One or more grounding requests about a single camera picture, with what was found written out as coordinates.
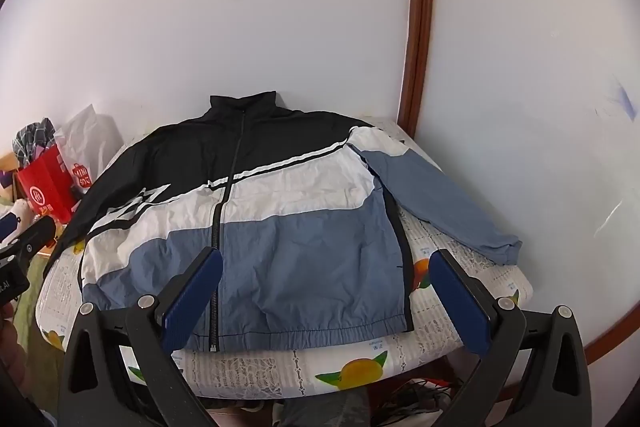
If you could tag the brown wooden door frame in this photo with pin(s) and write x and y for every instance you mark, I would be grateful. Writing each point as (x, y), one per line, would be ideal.
(417, 7)

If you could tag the red paper bag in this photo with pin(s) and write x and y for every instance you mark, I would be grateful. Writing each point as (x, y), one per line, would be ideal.
(45, 192)

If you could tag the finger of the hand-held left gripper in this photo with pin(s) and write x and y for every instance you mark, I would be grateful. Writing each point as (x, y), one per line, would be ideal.
(32, 234)
(6, 225)

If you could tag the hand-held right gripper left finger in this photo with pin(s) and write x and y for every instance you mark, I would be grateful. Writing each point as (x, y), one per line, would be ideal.
(195, 302)

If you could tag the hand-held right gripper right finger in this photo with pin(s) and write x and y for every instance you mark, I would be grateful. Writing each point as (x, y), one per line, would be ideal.
(457, 302)

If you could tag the green blanket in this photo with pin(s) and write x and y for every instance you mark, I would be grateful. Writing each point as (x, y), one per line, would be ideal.
(32, 347)

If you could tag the brown wooden baseboard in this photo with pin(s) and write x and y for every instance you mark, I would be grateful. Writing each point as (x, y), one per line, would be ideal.
(616, 332)

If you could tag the grey plaid cloth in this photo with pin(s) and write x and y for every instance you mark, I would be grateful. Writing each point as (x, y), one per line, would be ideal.
(32, 138)

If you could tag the wooden headboard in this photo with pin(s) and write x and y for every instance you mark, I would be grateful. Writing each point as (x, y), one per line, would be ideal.
(6, 163)

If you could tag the fruit print tablecloth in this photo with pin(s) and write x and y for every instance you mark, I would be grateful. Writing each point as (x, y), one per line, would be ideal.
(500, 279)

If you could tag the black white blue jacket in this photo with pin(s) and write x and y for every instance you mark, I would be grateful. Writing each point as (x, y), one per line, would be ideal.
(300, 257)

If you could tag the white plastic shopping bag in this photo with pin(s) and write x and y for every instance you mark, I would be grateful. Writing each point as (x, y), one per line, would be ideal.
(87, 132)

